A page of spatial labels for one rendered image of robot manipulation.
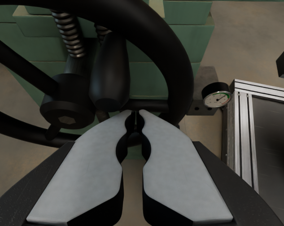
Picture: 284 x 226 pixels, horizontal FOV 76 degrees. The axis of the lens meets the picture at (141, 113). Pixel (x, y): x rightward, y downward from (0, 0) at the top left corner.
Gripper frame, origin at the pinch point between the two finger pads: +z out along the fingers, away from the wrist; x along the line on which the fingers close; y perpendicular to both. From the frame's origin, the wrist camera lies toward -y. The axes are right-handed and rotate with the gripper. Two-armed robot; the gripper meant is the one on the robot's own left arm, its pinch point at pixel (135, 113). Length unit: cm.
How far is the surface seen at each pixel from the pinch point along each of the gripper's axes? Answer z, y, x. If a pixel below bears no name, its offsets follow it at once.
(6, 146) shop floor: 71, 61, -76
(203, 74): 38.5, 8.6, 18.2
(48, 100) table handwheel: 6.4, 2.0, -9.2
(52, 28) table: 13.9, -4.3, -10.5
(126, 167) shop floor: 62, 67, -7
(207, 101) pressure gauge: 26.9, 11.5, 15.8
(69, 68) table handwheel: 11.7, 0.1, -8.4
